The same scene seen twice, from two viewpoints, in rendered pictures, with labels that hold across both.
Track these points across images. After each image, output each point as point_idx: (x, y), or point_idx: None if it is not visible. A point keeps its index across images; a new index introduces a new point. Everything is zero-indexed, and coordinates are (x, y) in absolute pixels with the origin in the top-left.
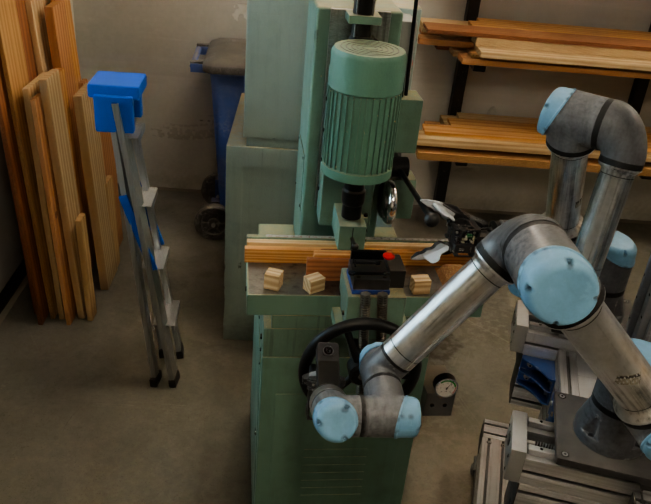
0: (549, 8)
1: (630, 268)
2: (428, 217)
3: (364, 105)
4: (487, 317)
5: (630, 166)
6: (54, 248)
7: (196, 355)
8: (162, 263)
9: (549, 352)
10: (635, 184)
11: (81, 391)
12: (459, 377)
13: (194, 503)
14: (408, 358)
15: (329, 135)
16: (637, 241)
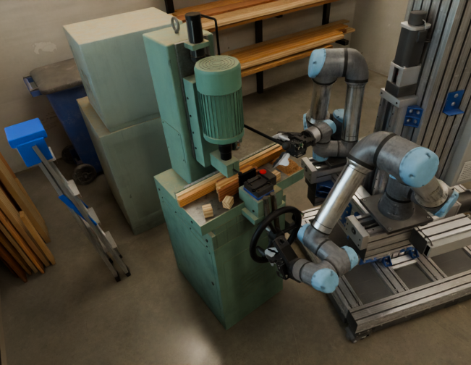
0: None
1: None
2: (286, 145)
3: (228, 98)
4: None
5: (365, 80)
6: (15, 239)
7: (128, 251)
8: (97, 219)
9: (328, 177)
10: (269, 69)
11: (81, 306)
12: None
13: (185, 328)
14: (331, 227)
15: (210, 121)
16: (280, 95)
